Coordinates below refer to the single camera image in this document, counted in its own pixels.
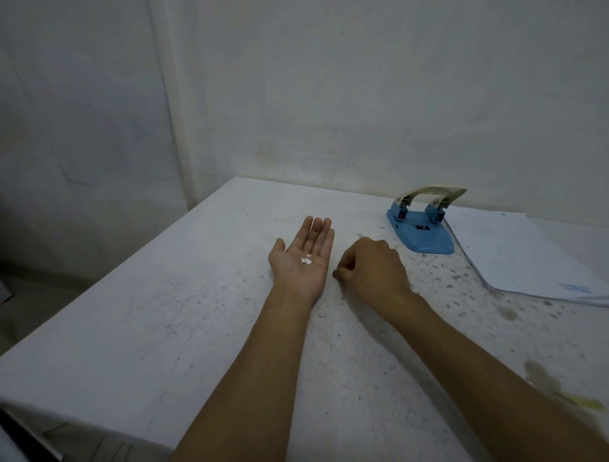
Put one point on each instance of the stack of white paper sheets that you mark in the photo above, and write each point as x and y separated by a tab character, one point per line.
514	252

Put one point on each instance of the person's left middle finger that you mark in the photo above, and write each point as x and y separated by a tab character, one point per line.
315	233

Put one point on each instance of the blue hole punch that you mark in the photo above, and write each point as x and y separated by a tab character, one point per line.
418	231

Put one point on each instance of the person's right forearm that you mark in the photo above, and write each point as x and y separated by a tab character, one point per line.
480	380

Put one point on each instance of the person's left forearm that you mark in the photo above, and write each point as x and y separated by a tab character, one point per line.
252	380

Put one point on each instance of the person's left thumb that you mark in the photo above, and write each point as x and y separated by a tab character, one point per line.
277	248

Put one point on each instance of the yellow paper scrap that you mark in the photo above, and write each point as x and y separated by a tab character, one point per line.
583	402

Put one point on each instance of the person's right hand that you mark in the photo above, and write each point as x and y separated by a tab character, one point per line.
376	273

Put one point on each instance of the person's right thumb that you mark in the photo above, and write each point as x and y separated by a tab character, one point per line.
346	261

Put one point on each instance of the person's left hand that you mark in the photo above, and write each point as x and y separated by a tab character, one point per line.
297	273

